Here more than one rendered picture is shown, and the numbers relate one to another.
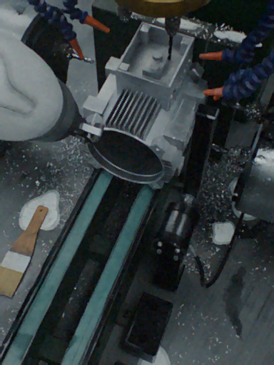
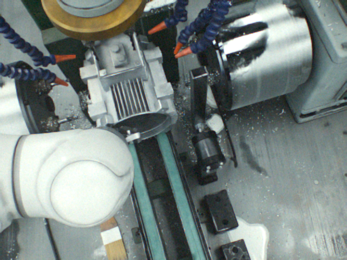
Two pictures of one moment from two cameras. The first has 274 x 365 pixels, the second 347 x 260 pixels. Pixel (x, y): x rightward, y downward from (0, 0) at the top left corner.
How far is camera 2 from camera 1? 0.24 m
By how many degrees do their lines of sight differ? 16
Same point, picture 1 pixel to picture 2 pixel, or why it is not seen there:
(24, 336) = not seen: outside the picture
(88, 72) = not seen: hidden behind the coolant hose
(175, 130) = (162, 89)
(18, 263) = (114, 235)
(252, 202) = (240, 102)
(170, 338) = (235, 207)
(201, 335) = (249, 192)
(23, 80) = (121, 164)
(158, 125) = (150, 93)
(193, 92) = (152, 56)
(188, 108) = (156, 69)
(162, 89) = (139, 70)
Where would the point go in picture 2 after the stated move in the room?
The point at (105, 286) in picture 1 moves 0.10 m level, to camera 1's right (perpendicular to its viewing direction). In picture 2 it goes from (185, 212) to (217, 187)
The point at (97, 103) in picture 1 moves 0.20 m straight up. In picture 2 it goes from (98, 107) to (70, 60)
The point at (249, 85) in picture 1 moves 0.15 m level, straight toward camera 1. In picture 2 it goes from (210, 37) to (245, 108)
